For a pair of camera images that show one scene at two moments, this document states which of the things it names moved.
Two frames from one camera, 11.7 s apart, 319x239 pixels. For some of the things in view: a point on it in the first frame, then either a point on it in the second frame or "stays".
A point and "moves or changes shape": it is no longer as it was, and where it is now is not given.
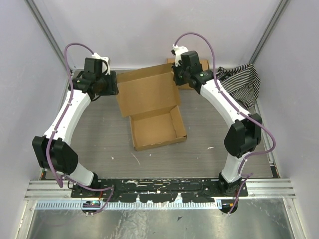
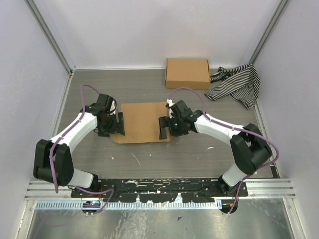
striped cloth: x=242 y=82 stays
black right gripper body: x=180 y=74 -> x=176 y=127
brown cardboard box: x=150 y=96 moves or changes shape
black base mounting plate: x=190 y=190 stays
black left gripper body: x=107 y=84 -> x=109 y=127
